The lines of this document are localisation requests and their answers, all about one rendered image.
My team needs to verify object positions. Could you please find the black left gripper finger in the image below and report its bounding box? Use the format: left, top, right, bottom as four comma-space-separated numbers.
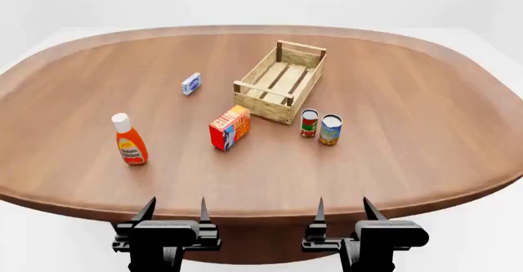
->
131, 196, 158, 223
199, 196, 217, 225

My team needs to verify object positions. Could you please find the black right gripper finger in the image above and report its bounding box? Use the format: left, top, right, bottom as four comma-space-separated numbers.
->
362, 196, 388, 223
313, 196, 329, 225

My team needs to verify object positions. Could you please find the red ketchup bottle white cap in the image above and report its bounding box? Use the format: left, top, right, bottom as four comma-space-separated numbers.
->
110, 112, 149, 167

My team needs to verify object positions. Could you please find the wooden slatted tray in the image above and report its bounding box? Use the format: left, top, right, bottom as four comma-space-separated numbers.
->
232, 39, 328, 126

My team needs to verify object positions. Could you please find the blue yellow food can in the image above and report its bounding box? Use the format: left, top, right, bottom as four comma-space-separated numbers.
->
319, 113, 343, 147

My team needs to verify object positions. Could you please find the red orange butter box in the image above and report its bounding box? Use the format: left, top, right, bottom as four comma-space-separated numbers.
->
208, 104, 252, 152

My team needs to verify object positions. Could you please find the red green tomato can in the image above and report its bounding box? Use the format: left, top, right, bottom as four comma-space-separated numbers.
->
300, 108, 320, 139

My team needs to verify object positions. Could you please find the small blue white box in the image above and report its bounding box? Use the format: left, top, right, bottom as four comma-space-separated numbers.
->
181, 71, 203, 97

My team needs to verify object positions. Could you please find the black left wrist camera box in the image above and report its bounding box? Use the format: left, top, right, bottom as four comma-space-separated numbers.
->
133, 220, 200, 249

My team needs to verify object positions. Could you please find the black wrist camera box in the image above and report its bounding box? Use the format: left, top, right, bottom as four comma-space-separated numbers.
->
133, 220, 200, 249
354, 220, 431, 249

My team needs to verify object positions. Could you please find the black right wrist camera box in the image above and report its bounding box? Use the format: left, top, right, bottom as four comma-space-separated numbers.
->
354, 220, 431, 249

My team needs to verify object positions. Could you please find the brown table pedestal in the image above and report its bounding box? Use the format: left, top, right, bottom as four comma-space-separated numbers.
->
109, 212, 371, 265

